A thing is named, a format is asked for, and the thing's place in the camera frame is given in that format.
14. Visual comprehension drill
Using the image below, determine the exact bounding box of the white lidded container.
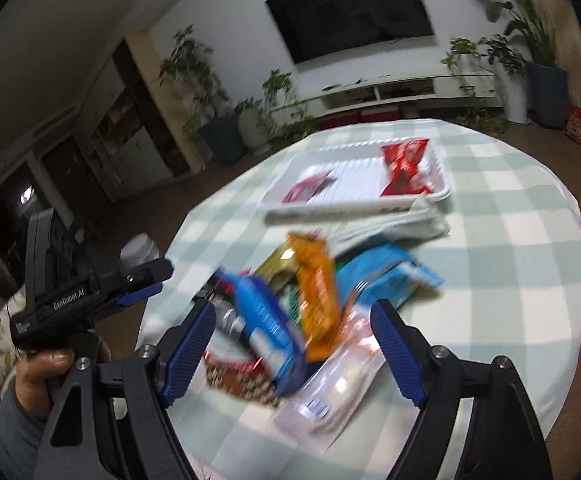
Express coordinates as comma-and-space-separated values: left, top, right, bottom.
120, 234, 158, 271

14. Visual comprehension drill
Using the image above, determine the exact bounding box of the dark blue plant pot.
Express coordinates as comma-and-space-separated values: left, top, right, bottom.
200, 115, 246, 163

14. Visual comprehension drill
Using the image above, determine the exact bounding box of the tall leafy houseplant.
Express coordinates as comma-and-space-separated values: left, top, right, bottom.
158, 25, 226, 131

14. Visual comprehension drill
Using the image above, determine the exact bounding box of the checked tablecloth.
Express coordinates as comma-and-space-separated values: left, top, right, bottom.
135, 119, 581, 456

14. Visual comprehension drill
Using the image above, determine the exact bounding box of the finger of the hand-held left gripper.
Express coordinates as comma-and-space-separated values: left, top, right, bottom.
93, 282, 164, 323
98, 258, 174, 293

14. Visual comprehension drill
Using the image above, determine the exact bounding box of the white plastic tray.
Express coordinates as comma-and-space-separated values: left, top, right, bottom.
259, 141, 452, 211

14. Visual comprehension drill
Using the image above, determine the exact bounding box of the blue and white snack packet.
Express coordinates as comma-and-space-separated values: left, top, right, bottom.
215, 270, 309, 396

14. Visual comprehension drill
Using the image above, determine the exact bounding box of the red carton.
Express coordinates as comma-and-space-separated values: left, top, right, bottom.
565, 106, 581, 147

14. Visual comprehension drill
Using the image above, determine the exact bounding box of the wall television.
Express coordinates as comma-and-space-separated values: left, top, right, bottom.
265, 0, 436, 66

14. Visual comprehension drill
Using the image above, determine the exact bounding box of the white snack pouch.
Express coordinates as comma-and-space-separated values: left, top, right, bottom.
264, 196, 450, 256

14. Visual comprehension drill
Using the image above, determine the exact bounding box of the person's left hand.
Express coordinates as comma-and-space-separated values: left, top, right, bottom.
14, 351, 75, 413

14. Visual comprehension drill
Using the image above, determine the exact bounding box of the small leafy houseplant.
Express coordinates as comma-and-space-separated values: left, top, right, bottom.
441, 35, 526, 91

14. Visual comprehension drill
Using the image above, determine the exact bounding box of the person's left forearm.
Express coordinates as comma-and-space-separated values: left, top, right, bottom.
0, 385, 54, 480

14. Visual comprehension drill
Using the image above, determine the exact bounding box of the dark grey plant pot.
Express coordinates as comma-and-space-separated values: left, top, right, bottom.
525, 62, 569, 128

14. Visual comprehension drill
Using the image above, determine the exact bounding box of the pink snack packet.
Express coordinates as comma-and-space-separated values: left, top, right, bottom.
283, 170, 335, 203

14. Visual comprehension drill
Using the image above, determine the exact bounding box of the clear orange-print snack packet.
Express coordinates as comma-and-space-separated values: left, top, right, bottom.
273, 310, 386, 446

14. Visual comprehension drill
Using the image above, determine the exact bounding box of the display cabinet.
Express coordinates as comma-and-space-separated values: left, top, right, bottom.
75, 40, 186, 201

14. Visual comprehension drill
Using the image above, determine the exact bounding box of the trailing leafy houseplant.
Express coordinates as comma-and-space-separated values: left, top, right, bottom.
235, 70, 316, 151

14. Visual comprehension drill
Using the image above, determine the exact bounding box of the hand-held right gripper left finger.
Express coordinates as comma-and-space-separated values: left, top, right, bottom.
30, 301, 216, 480

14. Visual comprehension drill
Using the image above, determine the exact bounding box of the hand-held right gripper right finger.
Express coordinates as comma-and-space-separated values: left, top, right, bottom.
369, 299, 554, 480

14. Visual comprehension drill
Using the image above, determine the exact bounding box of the white television cabinet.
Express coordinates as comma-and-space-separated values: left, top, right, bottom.
315, 72, 501, 111

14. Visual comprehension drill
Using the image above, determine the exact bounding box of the pale round plant pot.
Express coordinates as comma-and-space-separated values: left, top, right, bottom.
238, 107, 274, 156

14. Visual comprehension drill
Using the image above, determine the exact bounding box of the large broad-leaf houseplant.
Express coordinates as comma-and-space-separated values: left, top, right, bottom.
441, 0, 571, 66

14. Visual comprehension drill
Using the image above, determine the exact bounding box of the green snack packet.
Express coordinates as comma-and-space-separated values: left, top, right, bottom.
285, 280, 306, 321

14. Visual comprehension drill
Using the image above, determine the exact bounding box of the tall white plant pot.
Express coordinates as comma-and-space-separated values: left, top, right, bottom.
495, 67, 529, 126

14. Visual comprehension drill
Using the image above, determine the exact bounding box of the gold snack packet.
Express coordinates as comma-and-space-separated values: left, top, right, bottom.
258, 247, 301, 288

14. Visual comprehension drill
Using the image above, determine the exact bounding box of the red white patterned snack packet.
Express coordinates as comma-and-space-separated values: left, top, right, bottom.
205, 350, 276, 401

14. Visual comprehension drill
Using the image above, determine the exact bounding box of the orange snack packet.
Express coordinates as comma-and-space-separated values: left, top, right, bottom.
289, 232, 342, 363

